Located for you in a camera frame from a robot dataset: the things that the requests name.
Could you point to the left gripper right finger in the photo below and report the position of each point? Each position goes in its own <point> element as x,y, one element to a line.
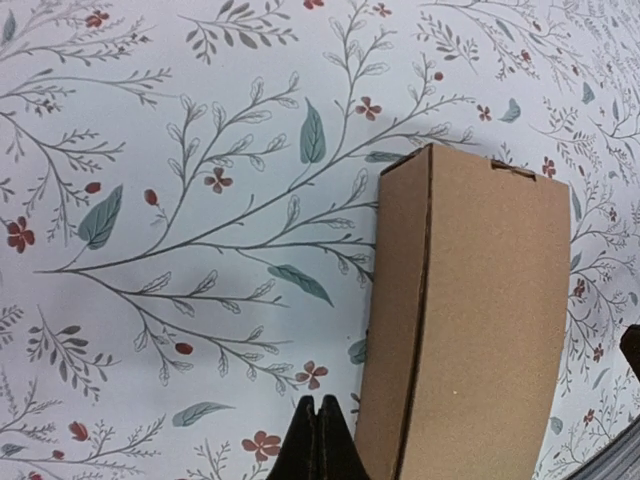
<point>338,458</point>

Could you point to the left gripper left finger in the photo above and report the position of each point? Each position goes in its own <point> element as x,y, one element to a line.
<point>297,459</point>

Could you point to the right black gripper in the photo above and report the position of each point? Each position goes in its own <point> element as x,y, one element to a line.
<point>630,348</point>

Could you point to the brown cardboard box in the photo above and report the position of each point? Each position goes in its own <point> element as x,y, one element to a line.
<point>467,318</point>

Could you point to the floral patterned table mat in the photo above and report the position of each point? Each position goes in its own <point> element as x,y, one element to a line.
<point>188,209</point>

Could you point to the aluminium front rail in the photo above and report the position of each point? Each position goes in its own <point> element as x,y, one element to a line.
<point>617,461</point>

